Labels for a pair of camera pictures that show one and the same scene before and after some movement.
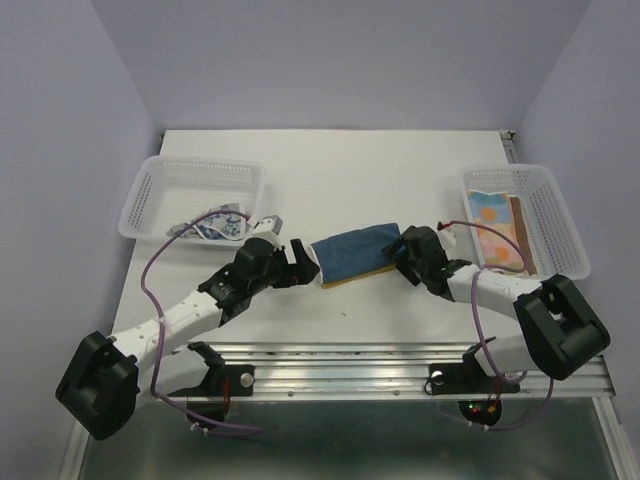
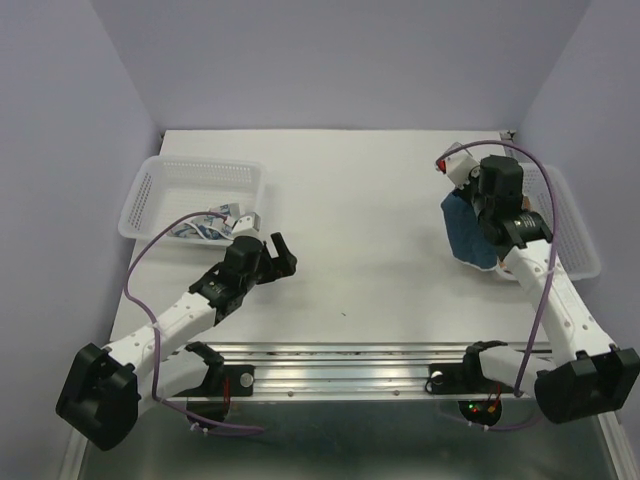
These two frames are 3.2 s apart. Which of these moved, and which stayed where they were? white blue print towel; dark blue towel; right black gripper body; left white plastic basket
Moved: dark blue towel; right black gripper body
Stayed: left white plastic basket; white blue print towel
